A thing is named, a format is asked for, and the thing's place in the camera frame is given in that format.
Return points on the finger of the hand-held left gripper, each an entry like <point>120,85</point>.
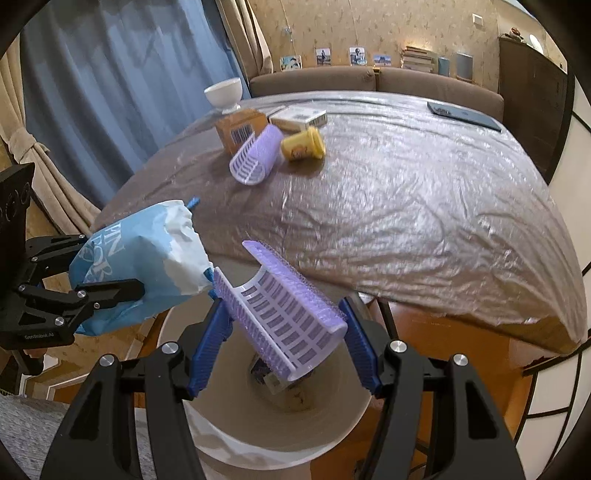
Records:
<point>111,290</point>
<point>55,251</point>

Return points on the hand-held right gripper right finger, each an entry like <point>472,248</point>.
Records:
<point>362,350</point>

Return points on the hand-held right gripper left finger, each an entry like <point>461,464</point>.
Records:
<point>207,350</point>

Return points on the light blue paper bag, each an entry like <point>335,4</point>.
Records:
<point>138,249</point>

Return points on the purple hair roller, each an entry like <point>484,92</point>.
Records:
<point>286,314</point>
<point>254,154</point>

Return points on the beige round bin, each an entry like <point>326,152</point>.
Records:
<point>286,429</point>

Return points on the beige curtain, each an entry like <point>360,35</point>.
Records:
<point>46,175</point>
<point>247,37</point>

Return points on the small dark packet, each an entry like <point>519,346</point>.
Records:
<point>268,374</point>

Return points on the blue curtain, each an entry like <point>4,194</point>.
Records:
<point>115,92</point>

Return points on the clear plastic table cover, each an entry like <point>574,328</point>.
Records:
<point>415,207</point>

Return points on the grey rug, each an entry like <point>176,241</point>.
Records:
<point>27,438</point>

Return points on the brown cardboard box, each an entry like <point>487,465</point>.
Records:
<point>235,129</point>

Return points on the yellow plastic container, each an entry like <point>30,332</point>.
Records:
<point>302,145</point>

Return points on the white sliding door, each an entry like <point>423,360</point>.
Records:
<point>568,277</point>

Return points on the white footed bowl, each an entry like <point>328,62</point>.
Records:
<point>225,92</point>

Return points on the white medicine box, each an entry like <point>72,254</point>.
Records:
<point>298,117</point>

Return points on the dark tablet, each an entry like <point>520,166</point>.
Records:
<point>461,115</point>

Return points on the brown sofa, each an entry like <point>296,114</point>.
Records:
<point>415,85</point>

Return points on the standing photo print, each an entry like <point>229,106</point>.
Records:
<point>291,63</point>
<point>323,56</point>
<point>382,60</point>
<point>357,56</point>

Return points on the small grey speaker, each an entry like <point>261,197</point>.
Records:
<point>443,66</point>

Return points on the stack of books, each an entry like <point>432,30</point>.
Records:
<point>418,59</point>

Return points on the dark wooden dresser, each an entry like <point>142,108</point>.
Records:
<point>531,101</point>

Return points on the large grey speaker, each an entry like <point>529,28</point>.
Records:
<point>464,67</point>

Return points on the small ornament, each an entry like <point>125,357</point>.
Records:
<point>515,33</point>

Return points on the round white dish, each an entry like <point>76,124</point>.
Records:
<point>536,41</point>

